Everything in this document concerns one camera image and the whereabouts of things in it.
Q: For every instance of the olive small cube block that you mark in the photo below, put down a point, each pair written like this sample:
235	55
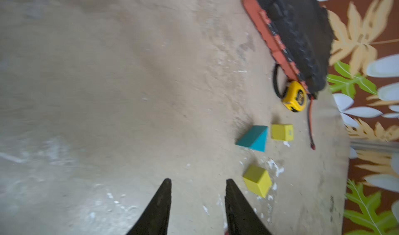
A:
282	132

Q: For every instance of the yellow tape measure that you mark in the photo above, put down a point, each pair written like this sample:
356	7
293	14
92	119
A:
294	97

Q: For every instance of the small yellow cube block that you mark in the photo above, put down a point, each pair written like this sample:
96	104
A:
257	180

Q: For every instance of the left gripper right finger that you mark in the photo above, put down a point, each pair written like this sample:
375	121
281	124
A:
241	218

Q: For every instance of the black tool case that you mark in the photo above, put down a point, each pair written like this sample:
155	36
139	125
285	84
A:
299	36

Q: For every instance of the teal triangle block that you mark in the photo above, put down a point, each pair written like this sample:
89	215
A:
255	138

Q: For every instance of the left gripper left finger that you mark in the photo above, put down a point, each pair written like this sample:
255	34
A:
155	218

